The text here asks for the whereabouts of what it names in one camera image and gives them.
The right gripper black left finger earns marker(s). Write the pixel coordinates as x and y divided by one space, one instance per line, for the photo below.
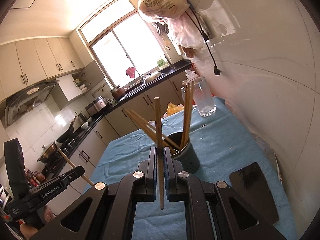
106 211

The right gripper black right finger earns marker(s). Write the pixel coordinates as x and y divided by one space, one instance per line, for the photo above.
213 210

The wooden chopstick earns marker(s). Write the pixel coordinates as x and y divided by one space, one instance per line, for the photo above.
189 111
150 127
183 118
142 127
186 106

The lower kitchen cabinets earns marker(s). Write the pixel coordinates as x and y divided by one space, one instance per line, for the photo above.
88 151

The kitchen window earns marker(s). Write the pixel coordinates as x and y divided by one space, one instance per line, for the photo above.
119 38

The left human hand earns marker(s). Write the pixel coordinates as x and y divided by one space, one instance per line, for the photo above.
28 230

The condiment bottles group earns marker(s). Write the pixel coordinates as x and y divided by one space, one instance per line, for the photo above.
34 178

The dark teal chopstick holder cup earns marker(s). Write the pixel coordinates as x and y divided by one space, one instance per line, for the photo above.
187 155

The steel pot with lid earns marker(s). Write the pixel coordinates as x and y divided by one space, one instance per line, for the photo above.
48 152

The blue table cloth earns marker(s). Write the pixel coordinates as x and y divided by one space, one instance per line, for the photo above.
222 144

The black smartphone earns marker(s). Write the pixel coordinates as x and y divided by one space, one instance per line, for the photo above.
251 184

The yellow plastic bag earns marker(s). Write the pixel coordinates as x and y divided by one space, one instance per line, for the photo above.
172 108

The black wok on stove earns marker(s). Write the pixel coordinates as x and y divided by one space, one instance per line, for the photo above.
67 133

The white bowl on counter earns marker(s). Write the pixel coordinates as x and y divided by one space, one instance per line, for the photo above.
85 125

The glass beer mug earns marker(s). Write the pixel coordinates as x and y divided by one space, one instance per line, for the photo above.
202 96

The electric kettle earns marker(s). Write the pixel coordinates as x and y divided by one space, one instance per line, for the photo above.
82 118

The silver rice cooker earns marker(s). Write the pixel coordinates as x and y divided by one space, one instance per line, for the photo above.
95 106

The black range hood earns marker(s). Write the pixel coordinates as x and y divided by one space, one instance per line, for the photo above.
26 100

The brown clay pot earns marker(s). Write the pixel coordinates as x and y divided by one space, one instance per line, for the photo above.
118 92

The pink cloth at window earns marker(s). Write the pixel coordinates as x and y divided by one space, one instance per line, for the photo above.
131 72

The pink translucent hanging bag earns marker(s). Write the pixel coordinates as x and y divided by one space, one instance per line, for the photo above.
184 32

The large hanging plastic bag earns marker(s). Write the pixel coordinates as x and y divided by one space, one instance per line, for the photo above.
154 10

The upper wall cabinets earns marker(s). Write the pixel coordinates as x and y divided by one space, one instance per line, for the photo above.
27 62

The wall utensil rack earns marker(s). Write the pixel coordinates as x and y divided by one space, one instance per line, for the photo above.
161 27

